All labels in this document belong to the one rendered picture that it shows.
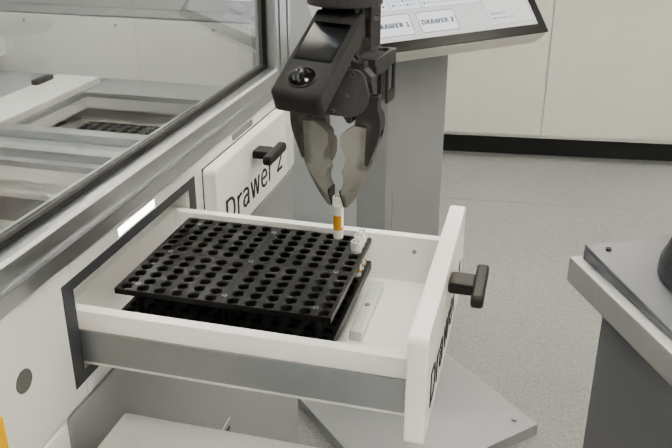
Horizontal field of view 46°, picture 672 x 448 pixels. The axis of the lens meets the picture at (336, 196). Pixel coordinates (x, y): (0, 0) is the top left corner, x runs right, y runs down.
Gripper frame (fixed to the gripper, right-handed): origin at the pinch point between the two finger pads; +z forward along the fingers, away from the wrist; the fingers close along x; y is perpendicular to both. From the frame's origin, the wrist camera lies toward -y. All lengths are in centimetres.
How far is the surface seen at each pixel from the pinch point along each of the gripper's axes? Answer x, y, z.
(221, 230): 16.1, 4.1, 8.5
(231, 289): 7.7, -8.2, 8.1
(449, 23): 12, 88, -2
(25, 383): 18.6, -25.2, 10.8
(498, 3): 5, 101, -4
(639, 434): -33, 29, 41
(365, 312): -3.0, 0.9, 13.3
